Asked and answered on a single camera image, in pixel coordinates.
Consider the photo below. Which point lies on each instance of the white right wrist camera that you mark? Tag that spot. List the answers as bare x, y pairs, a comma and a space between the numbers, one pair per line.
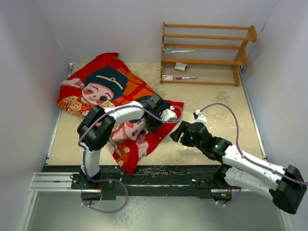
199, 117

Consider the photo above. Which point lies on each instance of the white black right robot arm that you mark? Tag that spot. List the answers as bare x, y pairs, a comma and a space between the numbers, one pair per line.
284, 186

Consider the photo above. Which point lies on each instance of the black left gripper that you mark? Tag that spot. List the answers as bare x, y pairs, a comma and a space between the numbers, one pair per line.
153, 128

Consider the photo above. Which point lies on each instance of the aluminium extrusion rail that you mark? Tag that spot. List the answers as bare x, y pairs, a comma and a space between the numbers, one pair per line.
52, 182

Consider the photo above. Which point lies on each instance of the wooden shelf rack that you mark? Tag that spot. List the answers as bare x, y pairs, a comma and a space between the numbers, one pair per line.
239, 60

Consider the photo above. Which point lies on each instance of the purple white marker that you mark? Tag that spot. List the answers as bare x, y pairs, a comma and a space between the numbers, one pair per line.
181, 78

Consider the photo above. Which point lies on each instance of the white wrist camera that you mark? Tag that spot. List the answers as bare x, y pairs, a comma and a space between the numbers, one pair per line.
169, 114
199, 117

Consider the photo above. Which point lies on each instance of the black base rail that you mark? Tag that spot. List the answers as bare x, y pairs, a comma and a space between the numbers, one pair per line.
170, 181

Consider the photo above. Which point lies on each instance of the white red card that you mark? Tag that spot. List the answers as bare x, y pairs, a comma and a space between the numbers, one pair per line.
167, 77

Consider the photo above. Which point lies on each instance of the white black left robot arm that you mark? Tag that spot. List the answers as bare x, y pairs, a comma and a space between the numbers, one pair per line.
96, 129

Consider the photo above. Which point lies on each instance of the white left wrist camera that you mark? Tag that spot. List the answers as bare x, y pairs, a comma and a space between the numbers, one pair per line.
169, 114

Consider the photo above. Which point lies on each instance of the white red eraser box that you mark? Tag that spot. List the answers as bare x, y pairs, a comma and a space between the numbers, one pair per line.
180, 66

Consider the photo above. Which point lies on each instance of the green white marker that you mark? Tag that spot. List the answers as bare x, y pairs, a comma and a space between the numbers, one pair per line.
183, 51

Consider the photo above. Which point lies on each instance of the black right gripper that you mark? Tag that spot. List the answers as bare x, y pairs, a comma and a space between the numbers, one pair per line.
175, 135

